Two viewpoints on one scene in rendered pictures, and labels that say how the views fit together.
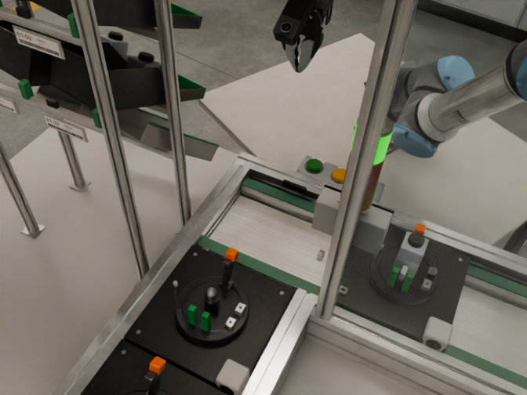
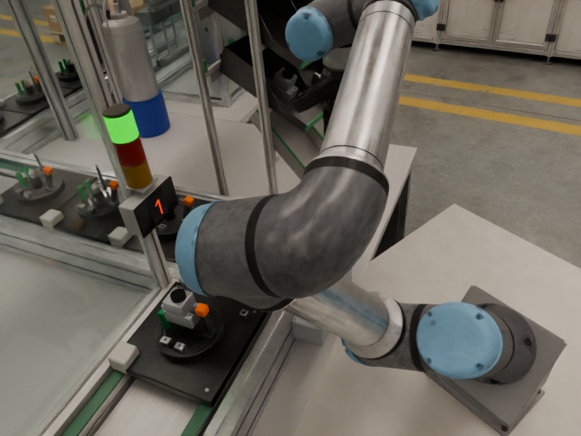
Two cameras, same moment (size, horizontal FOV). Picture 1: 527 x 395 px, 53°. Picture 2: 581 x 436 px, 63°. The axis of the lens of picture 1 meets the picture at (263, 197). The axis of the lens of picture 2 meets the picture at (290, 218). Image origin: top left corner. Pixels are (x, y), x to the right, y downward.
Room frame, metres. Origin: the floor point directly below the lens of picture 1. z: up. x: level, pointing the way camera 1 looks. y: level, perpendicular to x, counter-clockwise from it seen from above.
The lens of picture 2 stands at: (0.89, -0.92, 1.77)
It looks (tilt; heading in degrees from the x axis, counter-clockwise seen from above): 39 degrees down; 93
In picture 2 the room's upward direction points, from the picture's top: 6 degrees counter-clockwise
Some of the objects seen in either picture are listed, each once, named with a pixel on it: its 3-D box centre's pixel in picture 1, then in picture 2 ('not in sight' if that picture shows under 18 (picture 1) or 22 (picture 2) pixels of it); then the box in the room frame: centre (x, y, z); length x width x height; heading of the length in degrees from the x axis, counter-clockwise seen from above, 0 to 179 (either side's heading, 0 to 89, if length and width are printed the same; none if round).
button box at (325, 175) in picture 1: (338, 185); (323, 298); (0.90, -0.18, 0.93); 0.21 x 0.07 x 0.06; 66
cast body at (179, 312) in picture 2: not in sight; (177, 304); (0.61, -0.29, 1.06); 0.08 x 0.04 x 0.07; 156
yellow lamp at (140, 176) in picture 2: not in sight; (137, 171); (0.56, -0.15, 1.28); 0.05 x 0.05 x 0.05
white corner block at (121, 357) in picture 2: not in sight; (124, 357); (0.49, -0.34, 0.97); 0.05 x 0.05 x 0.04; 66
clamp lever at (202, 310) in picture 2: not in sight; (201, 318); (0.66, -0.31, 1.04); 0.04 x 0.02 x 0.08; 156
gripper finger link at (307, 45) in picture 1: (310, 51); not in sight; (0.96, -0.08, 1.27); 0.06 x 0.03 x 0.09; 156
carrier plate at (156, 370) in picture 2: not in sight; (192, 336); (0.62, -0.29, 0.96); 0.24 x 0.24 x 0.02; 66
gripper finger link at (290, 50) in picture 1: (296, 47); not in sight; (0.97, -0.05, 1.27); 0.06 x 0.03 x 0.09; 156
